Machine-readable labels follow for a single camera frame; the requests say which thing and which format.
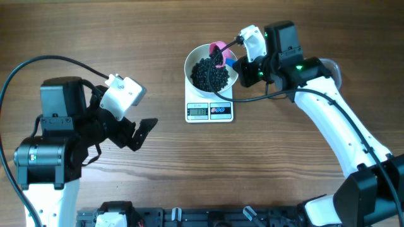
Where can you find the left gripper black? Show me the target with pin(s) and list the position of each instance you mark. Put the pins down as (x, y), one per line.
(124, 138)

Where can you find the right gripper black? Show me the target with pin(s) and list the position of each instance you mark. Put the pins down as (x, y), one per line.
(243, 65)

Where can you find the pink scoop blue handle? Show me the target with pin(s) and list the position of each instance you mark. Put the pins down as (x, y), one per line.
(225, 56)

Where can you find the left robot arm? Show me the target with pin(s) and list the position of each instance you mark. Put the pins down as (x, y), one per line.
(49, 173)

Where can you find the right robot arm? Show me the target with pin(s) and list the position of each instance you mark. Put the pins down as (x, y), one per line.
(373, 186)

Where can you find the white digital kitchen scale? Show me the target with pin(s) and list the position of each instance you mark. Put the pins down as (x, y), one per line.
(205, 109)

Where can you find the black beans in bowl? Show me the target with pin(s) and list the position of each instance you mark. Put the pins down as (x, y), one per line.
(208, 77)

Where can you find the white bowl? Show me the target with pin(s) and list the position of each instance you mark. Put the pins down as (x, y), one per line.
(202, 52)

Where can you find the clear plastic container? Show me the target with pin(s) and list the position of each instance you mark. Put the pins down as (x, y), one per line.
(335, 70)

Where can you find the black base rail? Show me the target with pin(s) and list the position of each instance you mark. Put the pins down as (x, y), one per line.
(179, 217)

